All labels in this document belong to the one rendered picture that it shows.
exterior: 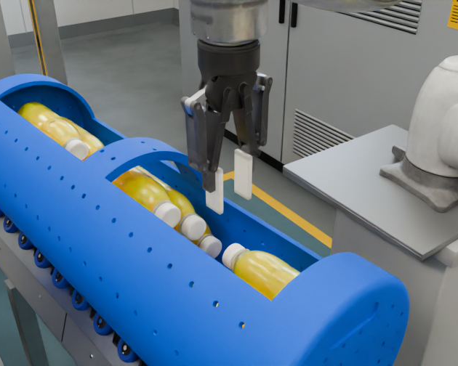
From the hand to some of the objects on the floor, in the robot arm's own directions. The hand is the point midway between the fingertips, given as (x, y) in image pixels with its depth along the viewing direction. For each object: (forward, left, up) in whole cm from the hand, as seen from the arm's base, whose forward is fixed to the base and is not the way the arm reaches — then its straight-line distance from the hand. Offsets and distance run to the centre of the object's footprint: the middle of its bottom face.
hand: (229, 183), depth 74 cm
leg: (+26, -68, -125) cm, 145 cm away
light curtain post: (-4, -120, -126) cm, 174 cm away
